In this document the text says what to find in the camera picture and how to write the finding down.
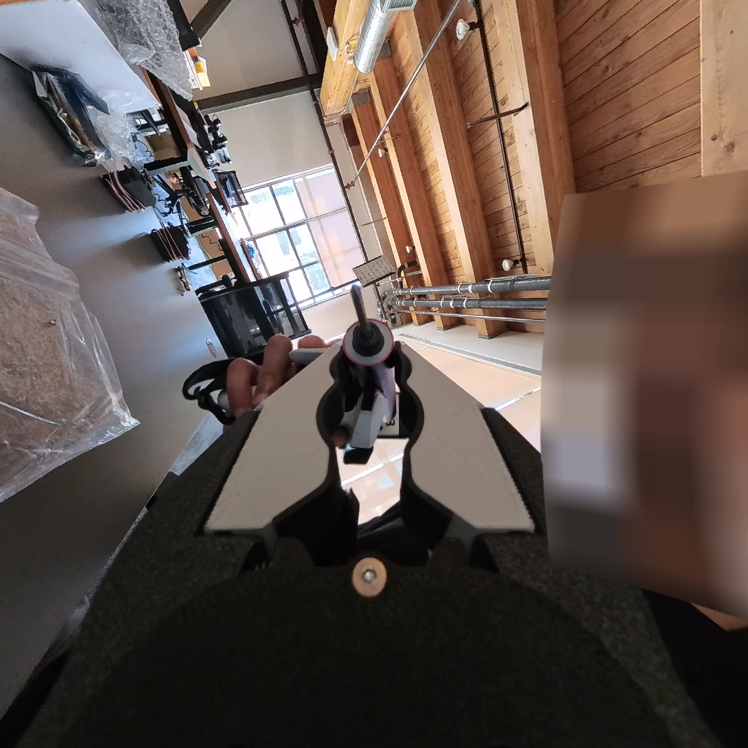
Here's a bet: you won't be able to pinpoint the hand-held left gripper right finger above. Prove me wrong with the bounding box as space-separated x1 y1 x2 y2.
396 340 537 534

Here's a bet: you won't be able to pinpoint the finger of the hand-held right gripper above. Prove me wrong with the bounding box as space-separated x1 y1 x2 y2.
344 396 388 466

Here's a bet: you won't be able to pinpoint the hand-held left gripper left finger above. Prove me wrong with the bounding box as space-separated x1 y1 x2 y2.
203 344 353 537

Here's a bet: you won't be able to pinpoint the red electric screwdriver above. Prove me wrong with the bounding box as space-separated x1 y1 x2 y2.
342 284 401 427

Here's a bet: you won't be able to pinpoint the grey desk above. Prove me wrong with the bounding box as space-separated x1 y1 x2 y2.
0 53 264 725

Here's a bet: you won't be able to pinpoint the person's right hand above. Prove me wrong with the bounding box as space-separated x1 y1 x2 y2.
227 335 329 418

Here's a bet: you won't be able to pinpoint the white printed sign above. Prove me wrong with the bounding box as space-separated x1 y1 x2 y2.
352 256 396 288

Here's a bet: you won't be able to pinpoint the large paned window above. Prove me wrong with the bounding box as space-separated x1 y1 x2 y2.
236 165 366 306

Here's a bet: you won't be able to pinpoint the grey ceiling pipe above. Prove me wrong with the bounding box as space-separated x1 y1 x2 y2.
383 276 553 300
386 296 550 314

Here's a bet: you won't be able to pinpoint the clear plastic bag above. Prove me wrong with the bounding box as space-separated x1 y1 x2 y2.
0 187 141 503

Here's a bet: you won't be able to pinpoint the wooden edged table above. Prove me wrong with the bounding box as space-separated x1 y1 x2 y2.
134 67 258 282

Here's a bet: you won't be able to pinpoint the black parts in plastic bag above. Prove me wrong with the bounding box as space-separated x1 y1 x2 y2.
32 63 132 167

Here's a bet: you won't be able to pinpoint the bubble wrap sheet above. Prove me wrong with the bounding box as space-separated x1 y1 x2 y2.
114 0 196 101

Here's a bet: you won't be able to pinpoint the black wire cart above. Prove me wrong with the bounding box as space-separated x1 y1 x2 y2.
196 275 312 358

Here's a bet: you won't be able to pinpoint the silver ventilation duct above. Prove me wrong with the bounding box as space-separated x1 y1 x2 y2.
351 0 420 75

